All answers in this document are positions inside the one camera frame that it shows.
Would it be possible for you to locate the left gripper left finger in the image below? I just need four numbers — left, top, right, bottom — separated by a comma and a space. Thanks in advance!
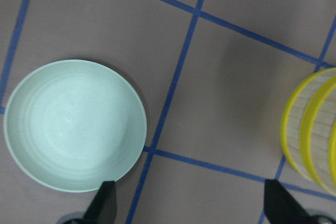
83, 181, 116, 224

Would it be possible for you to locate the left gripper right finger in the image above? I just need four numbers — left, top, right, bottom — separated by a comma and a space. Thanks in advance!
264, 179, 311, 224

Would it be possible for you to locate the centre yellow bamboo steamer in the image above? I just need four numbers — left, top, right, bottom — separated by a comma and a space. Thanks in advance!
280, 68, 335, 181

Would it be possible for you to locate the side yellow bamboo steamer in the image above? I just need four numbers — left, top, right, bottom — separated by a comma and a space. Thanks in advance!
299, 77, 335, 195

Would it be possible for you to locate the light green plate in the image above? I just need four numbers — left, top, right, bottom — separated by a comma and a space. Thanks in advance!
3, 60, 147, 193

